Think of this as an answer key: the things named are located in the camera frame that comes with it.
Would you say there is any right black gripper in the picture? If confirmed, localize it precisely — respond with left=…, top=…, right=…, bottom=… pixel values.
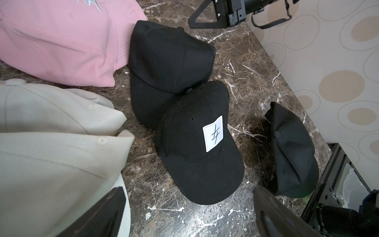
left=188, top=0, right=284, bottom=29

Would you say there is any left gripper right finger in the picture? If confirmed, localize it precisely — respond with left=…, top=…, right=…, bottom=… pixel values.
left=253, top=186, right=321, bottom=237

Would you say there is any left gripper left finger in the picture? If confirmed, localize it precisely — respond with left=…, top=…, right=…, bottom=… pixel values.
left=58, top=187, right=126, bottom=237

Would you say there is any black cap front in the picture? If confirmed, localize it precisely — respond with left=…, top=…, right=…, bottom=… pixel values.
left=265, top=102, right=319, bottom=198

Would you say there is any black cap with white patch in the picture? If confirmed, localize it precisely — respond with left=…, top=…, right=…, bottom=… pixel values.
left=154, top=81, right=244, bottom=205

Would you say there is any white Colorado cap front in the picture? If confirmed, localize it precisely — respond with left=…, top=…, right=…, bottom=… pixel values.
left=1, top=79, right=126, bottom=136

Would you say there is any pink baseball cap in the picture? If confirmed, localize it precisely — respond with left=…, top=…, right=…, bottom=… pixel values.
left=1, top=1, right=146, bottom=87

